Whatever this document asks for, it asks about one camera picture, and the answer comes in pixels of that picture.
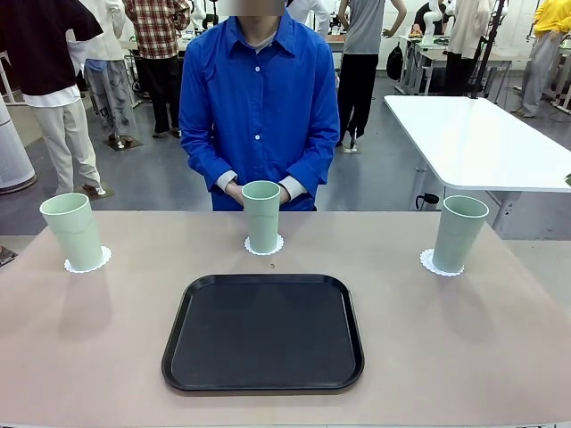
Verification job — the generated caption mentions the white cylindrical air purifier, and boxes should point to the white cylindrical air purifier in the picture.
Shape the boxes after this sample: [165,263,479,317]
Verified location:
[0,95,37,195]

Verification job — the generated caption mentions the person in blue shirt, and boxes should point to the person in blue shirt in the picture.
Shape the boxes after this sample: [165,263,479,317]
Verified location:
[178,2,341,212]

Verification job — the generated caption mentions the pale green plastic cup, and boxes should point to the pale green plastic cup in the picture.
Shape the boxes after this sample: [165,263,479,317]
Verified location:
[38,192,104,272]
[241,180,282,254]
[431,194,491,273]

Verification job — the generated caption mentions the black tripod stand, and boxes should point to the black tripod stand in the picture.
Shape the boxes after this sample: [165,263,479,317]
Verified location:
[467,0,509,100]

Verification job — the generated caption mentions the figure white top grey trousers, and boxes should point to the figure white top grey trousers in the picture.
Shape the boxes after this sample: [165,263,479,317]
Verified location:
[82,0,140,148]

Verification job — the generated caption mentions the person's right forearm blue sleeve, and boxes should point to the person's right forearm blue sleeve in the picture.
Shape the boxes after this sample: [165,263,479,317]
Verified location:
[179,128,238,192]

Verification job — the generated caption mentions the white table top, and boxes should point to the white table top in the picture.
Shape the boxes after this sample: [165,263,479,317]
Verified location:
[383,94,571,193]

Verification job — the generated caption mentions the person in plaid shirt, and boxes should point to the person in plaid shirt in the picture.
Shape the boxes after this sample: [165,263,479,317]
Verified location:
[123,0,192,138]

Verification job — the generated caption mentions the white background desk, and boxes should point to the white background desk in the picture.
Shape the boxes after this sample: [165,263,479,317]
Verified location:
[399,34,514,97]

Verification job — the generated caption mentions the figure dark top beige trousers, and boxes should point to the figure dark top beige trousers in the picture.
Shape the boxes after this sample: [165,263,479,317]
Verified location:
[0,0,108,201]

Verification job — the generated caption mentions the black hanging bag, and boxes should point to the black hanging bag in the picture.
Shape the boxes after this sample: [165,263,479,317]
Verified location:
[385,42,405,82]

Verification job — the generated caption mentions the person's right hand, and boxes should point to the person's right hand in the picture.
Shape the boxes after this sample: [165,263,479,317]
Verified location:
[225,179,245,206]

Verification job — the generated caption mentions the white scalloped paper coaster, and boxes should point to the white scalloped paper coaster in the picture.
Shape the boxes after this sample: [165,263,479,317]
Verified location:
[418,248,465,276]
[63,244,112,275]
[244,232,286,257]

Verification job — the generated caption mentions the black plastic serving tray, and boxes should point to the black plastic serving tray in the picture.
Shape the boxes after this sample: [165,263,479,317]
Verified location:
[161,273,366,393]

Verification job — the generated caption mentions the figure in beige coat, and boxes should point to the figure in beige coat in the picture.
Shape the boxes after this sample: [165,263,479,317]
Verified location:
[443,0,492,97]

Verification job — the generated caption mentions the person's left forearm blue sleeve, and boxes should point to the person's left forearm blue sleeve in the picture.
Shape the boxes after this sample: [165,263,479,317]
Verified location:
[279,128,341,200]

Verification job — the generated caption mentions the figure grey shirt black trousers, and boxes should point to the figure grey shirt black trousers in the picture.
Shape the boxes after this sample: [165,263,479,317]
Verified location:
[337,0,408,153]

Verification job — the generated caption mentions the person in yellow top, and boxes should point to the person in yellow top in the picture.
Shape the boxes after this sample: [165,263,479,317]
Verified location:
[511,0,571,119]

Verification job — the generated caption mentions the white table leg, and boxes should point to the white table leg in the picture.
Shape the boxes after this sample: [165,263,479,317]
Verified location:
[485,190,519,238]
[414,149,447,210]

